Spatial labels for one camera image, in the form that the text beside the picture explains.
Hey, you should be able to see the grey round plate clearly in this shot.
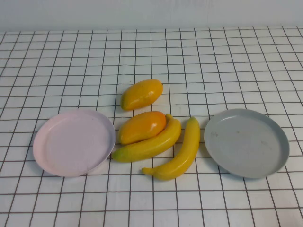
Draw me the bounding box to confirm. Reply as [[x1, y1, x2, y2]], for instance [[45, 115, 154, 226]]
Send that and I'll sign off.
[[204, 108, 290, 179]]

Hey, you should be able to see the thick yellow plastic banana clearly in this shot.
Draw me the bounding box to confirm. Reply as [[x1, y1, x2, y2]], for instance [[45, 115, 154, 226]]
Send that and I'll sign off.
[[111, 113, 182, 163]]

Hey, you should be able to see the white checked tablecloth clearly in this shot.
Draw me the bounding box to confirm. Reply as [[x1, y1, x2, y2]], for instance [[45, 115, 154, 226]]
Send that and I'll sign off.
[[0, 25, 303, 227]]

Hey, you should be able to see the slender curved yellow banana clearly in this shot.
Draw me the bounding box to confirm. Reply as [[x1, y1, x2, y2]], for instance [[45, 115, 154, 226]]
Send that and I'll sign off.
[[142, 116, 201, 181]]

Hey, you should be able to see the orange blushed plastic mango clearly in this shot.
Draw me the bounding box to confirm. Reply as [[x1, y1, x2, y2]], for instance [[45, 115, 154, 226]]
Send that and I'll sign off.
[[118, 111, 167, 145]]

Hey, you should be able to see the yellow plastic mango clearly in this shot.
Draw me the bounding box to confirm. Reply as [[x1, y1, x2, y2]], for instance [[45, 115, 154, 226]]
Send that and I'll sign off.
[[120, 79, 164, 111]]

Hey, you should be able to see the pink round plate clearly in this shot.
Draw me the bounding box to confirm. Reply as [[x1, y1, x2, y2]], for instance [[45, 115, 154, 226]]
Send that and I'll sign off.
[[32, 108, 116, 177]]

